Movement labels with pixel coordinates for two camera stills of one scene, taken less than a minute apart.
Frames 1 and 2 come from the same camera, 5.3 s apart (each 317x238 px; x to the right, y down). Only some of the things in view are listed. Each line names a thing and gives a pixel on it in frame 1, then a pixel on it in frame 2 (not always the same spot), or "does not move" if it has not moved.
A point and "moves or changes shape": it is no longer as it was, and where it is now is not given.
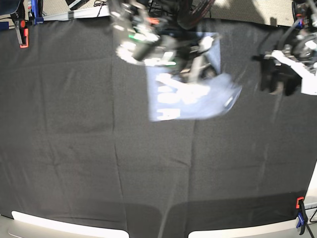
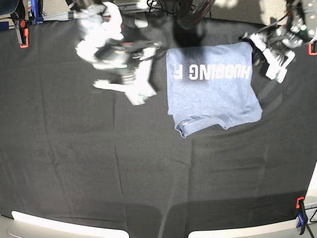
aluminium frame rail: [89, 13] does not move
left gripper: [149, 44] to [129, 60]
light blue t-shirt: [204, 92] moves or changes shape
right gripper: [281, 70] to [274, 47]
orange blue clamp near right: [302, 217] does not move
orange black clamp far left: [23, 33] does not move
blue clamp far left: [36, 19] does not move
